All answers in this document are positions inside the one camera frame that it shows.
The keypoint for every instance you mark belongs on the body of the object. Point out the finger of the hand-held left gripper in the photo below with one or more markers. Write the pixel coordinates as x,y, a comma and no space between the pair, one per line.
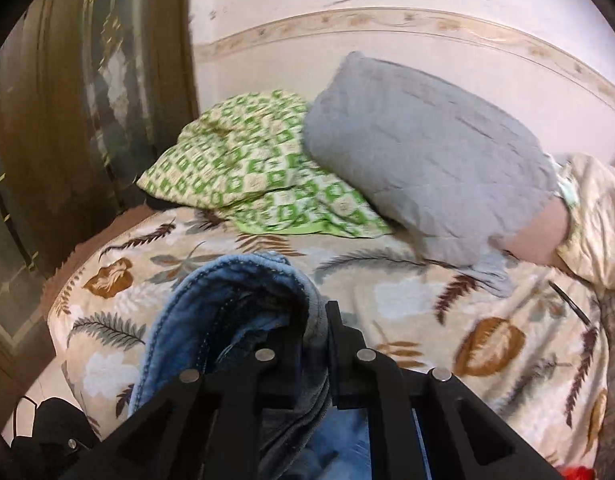
62,425

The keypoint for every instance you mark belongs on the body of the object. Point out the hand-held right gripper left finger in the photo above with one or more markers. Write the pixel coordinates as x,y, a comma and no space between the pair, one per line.
227,395

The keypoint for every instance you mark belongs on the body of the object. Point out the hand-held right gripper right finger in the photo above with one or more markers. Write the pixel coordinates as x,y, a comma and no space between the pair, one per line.
345,355

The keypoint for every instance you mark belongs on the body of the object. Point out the blue denim pants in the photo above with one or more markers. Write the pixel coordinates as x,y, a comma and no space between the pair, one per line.
227,285

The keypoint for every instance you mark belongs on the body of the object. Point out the leaf print blanket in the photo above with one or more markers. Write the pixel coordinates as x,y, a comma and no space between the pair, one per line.
417,310

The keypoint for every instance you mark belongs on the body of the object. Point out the green checkered quilt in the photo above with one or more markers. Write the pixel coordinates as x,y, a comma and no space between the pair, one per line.
247,170

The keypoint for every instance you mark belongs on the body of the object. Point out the grey quilted pillow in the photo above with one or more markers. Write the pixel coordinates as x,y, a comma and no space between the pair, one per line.
427,160

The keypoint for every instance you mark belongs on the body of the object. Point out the beige bolster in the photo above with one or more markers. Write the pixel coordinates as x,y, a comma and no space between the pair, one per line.
537,232

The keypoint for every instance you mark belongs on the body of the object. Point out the thin black stick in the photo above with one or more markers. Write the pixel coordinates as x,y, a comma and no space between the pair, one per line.
570,302

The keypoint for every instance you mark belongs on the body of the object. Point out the red shiny plastic bag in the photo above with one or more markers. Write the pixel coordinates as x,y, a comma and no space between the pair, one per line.
581,473

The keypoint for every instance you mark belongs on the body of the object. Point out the pale green printed cloth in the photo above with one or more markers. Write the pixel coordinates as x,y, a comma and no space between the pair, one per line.
566,190

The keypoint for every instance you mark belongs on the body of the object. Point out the cream crumpled cloth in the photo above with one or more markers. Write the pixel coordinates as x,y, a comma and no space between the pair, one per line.
595,220

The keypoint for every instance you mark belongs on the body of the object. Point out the dark wooden door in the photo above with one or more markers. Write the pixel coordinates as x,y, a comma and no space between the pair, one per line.
77,135

